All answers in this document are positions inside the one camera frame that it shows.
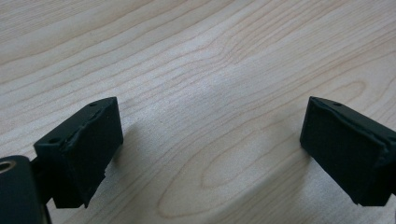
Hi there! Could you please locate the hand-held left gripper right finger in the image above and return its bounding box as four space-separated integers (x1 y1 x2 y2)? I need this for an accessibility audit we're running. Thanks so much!
299 95 396 207

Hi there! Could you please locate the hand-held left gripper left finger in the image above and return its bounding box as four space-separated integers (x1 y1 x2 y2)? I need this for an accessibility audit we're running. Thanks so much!
33 96 124 209

